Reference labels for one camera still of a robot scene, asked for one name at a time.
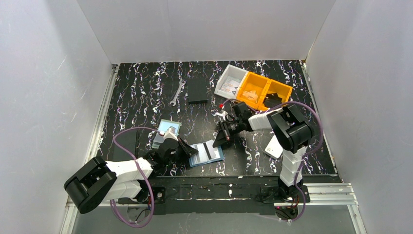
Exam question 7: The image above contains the aluminium frame rail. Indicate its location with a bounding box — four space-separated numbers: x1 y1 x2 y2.
60 64 120 234

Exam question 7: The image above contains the yellow bin middle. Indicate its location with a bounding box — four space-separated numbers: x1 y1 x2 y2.
235 72 270 111

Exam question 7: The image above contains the silver wrench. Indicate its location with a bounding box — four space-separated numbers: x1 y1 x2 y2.
169 80 186 107

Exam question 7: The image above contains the white square box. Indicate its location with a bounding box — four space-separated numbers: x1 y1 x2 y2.
264 136 283 159

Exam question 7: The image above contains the black flat box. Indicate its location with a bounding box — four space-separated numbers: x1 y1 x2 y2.
187 78 208 104

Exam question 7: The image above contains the blue leather card holder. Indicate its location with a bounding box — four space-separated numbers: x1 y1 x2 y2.
189 139 224 167

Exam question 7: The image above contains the white storage bin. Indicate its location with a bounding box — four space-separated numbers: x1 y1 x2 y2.
214 65 248 99

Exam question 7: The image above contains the yellow bin right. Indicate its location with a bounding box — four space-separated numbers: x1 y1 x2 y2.
257 79 293 111

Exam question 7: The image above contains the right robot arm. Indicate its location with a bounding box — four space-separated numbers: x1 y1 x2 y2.
213 101 319 197

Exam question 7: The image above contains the black flat plate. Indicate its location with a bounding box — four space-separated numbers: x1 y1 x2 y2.
112 130 137 161

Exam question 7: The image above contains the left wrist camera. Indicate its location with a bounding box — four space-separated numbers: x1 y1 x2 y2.
159 126 178 141

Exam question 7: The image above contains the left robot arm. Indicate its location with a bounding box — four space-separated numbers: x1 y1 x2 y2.
63 138 198 214

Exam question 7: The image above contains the yellow bin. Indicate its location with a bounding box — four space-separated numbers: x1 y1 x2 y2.
235 72 270 111
257 79 293 111

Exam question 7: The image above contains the white credit card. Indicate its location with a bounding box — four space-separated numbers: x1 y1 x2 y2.
193 140 220 163

